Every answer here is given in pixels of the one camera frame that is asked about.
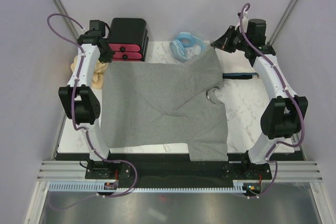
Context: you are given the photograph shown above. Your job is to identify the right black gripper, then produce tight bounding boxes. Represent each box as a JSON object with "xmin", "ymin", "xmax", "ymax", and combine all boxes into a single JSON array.
[{"xmin": 211, "ymin": 26, "xmax": 251, "ymax": 54}]

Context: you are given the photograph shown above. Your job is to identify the yellow t shirt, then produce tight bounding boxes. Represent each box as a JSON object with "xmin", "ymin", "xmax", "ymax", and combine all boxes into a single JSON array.
[{"xmin": 70, "ymin": 56, "xmax": 108, "ymax": 90}]

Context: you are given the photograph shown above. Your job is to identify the black pink drawer box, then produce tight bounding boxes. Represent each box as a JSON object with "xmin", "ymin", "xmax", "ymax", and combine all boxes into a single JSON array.
[{"xmin": 107, "ymin": 18, "xmax": 149, "ymax": 61}]

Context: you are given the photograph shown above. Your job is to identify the light blue headphones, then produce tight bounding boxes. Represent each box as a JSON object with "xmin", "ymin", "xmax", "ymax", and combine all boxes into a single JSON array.
[{"xmin": 169, "ymin": 31, "xmax": 206, "ymax": 63}]

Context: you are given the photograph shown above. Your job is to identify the grey t shirt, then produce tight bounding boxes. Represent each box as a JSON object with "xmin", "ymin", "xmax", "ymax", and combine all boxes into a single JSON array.
[{"xmin": 101, "ymin": 47, "xmax": 228, "ymax": 161}]

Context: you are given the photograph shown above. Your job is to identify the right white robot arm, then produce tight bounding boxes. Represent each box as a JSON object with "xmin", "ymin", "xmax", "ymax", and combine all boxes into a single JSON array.
[{"xmin": 211, "ymin": 17, "xmax": 308, "ymax": 179}]

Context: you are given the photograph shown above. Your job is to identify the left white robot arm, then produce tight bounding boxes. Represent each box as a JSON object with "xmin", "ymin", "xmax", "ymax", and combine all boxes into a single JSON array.
[{"xmin": 58, "ymin": 20, "xmax": 115, "ymax": 180}]

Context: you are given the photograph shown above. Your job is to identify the white blue folded t shirt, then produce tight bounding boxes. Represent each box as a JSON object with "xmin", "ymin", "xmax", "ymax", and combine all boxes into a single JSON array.
[{"xmin": 209, "ymin": 40, "xmax": 259, "ymax": 80}]

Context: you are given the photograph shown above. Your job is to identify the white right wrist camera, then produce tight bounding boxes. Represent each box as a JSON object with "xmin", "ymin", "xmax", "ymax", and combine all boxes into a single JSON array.
[{"xmin": 235, "ymin": 11, "xmax": 248, "ymax": 32}]

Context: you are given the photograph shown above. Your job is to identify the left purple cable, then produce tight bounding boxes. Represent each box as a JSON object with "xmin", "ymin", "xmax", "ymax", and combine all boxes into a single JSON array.
[{"xmin": 46, "ymin": 13, "xmax": 139, "ymax": 211}]

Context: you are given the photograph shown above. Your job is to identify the purple cable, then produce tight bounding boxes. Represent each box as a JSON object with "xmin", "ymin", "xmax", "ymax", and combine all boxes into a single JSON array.
[
  {"xmin": 46, "ymin": 13, "xmax": 139, "ymax": 211},
  {"xmin": 237, "ymin": 3, "xmax": 306, "ymax": 200}
]

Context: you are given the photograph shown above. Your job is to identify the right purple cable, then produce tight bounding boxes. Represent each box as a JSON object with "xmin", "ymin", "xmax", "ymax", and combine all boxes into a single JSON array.
[{"xmin": 237, "ymin": 3, "xmax": 306, "ymax": 200}]

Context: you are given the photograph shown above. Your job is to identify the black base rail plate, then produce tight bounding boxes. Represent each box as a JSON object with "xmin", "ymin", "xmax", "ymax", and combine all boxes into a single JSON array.
[{"xmin": 56, "ymin": 153, "xmax": 272, "ymax": 188}]

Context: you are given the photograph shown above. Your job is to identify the light blue cable duct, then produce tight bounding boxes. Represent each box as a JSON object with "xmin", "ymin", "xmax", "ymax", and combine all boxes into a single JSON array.
[{"xmin": 48, "ymin": 182, "xmax": 246, "ymax": 193}]

